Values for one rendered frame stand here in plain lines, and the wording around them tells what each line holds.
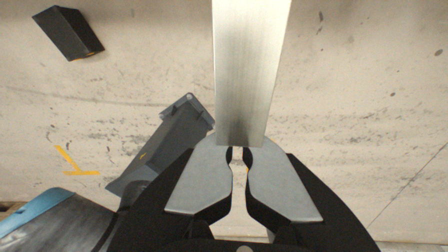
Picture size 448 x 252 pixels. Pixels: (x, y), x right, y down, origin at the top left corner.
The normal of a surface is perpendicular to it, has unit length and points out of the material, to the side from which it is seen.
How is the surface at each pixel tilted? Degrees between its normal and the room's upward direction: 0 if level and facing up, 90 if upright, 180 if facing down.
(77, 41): 0
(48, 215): 86
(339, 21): 0
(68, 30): 0
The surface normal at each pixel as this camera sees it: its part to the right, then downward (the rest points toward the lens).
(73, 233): 0.75, -0.36
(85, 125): -0.06, 0.55
